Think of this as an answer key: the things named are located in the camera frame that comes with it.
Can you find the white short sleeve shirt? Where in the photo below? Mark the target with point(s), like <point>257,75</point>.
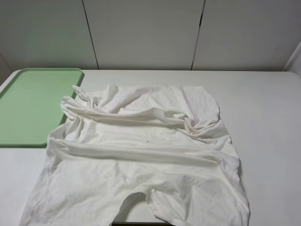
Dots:
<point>165,142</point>

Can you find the green plastic tray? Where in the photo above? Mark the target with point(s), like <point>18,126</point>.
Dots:
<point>30,104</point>

